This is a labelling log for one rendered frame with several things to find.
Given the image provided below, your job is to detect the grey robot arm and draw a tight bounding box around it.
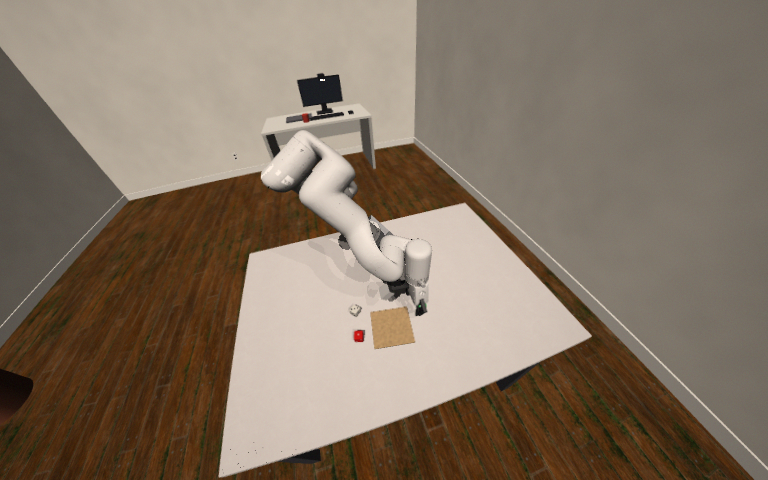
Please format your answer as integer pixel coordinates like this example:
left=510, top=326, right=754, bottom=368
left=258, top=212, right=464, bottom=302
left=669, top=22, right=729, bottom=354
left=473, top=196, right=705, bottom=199
left=261, top=130, right=432, bottom=301

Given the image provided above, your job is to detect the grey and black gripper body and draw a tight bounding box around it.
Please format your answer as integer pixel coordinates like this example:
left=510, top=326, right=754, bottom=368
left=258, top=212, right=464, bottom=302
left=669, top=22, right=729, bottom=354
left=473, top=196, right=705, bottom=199
left=406, top=281, right=429, bottom=306

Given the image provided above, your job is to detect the tan mat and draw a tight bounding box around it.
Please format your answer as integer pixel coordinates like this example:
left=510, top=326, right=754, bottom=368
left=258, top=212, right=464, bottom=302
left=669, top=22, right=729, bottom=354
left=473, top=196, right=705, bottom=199
left=370, top=307, right=415, bottom=349

